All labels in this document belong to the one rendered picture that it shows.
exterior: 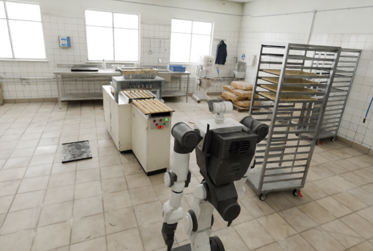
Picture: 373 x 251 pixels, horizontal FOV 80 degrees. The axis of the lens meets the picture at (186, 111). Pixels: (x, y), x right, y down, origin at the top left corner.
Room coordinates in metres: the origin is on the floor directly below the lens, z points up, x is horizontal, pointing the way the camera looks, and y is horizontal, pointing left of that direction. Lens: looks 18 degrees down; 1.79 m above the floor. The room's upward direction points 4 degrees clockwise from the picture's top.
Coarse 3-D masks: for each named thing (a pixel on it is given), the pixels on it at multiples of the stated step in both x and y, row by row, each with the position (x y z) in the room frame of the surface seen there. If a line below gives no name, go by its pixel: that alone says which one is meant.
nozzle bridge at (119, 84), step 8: (112, 80) 3.30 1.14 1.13; (120, 80) 3.09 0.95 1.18; (128, 80) 3.13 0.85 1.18; (136, 80) 3.17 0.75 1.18; (144, 80) 3.23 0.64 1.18; (152, 80) 3.29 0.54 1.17; (160, 80) 3.36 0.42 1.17; (120, 88) 3.06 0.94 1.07; (128, 88) 3.18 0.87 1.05; (136, 88) 3.21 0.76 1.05; (144, 88) 3.27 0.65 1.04; (152, 88) 3.33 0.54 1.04; (160, 88) 3.40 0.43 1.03; (160, 96) 3.48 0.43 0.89
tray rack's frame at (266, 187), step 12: (324, 48) 2.34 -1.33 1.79; (336, 48) 2.38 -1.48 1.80; (336, 60) 2.39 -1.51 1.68; (324, 96) 2.41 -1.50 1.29; (324, 108) 2.39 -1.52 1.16; (312, 144) 2.39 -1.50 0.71; (252, 180) 2.42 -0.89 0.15; (264, 180) 2.44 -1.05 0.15; (288, 180) 2.48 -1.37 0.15; (264, 192) 2.24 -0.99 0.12
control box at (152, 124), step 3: (159, 117) 2.62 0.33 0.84; (162, 117) 2.62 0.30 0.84; (165, 117) 2.63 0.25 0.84; (168, 117) 2.65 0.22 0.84; (150, 120) 2.55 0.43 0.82; (153, 120) 2.54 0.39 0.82; (156, 120) 2.56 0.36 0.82; (162, 120) 2.60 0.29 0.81; (168, 120) 2.65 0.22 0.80; (150, 123) 2.55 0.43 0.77; (153, 123) 2.55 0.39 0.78; (156, 123) 2.56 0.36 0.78; (159, 123) 2.59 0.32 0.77; (162, 123) 2.61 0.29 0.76; (165, 123) 2.63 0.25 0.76; (168, 123) 2.65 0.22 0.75; (150, 126) 2.55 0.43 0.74; (153, 126) 2.55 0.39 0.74; (156, 126) 2.56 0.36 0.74; (159, 126) 2.58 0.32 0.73; (162, 126) 2.60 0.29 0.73; (165, 126) 2.63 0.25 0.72; (168, 126) 2.65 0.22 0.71
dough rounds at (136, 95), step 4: (124, 92) 3.43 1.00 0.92; (128, 92) 3.46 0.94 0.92; (132, 92) 3.49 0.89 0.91; (136, 92) 3.52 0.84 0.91; (140, 92) 3.51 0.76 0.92; (144, 92) 3.53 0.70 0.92; (128, 96) 3.23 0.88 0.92; (132, 96) 3.26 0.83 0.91; (136, 96) 3.30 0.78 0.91; (140, 96) 3.32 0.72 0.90; (144, 96) 3.35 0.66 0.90; (148, 96) 3.29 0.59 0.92; (152, 96) 3.31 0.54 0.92
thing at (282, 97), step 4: (260, 92) 2.63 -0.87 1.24; (264, 92) 2.64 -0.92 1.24; (268, 92) 2.66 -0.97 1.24; (272, 92) 2.67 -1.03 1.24; (268, 96) 2.45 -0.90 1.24; (272, 96) 2.47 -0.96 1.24; (280, 96) 2.52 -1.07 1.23; (284, 96) 2.54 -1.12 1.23; (288, 96) 2.55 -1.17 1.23; (292, 96) 2.53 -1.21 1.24; (296, 96) 2.58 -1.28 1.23; (300, 96) 2.56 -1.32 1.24; (304, 96) 2.58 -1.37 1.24; (308, 96) 2.59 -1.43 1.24; (280, 100) 2.32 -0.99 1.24; (284, 100) 2.34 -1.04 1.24; (288, 100) 2.33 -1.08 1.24; (292, 100) 2.35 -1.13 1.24; (296, 100) 2.36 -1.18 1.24; (300, 100) 2.37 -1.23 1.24; (304, 100) 2.39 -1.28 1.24; (308, 100) 2.40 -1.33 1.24
